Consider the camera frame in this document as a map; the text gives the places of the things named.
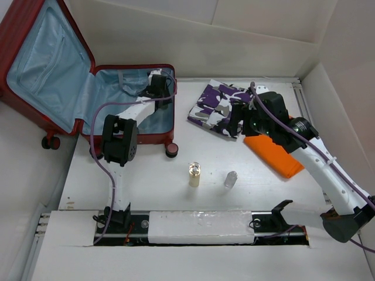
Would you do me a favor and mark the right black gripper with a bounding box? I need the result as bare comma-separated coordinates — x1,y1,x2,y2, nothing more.
226,104,274,138

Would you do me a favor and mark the orange cloth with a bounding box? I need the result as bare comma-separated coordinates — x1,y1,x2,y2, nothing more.
242,126,304,179

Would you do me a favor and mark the purple camouflage garment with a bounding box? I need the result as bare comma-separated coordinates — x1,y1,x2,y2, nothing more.
187,80,252,139

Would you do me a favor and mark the small clear plastic bottle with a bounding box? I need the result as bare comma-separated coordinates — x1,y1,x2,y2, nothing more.
224,171,238,189

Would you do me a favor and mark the gold bottle clear cap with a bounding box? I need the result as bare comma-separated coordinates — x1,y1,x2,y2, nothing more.
189,162,201,187

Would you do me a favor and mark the red hard-shell suitcase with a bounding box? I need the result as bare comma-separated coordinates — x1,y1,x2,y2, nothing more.
1,1,178,157

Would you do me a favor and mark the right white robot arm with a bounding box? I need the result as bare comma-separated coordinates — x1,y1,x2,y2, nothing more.
229,83,374,243

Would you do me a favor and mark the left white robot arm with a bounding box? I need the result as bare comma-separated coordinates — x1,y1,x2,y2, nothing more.
93,68,176,235

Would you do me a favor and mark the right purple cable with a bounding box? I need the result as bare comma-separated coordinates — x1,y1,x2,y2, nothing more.
250,81,375,252

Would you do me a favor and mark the purple cable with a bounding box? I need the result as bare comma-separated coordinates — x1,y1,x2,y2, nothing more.
250,81,375,252
89,76,178,245

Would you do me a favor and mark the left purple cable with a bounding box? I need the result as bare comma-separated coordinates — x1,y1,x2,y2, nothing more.
89,76,178,245

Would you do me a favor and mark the white foam block on rail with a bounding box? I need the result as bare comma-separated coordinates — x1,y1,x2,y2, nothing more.
148,210,255,245

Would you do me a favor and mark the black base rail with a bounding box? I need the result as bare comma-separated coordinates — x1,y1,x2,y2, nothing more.
94,211,309,246

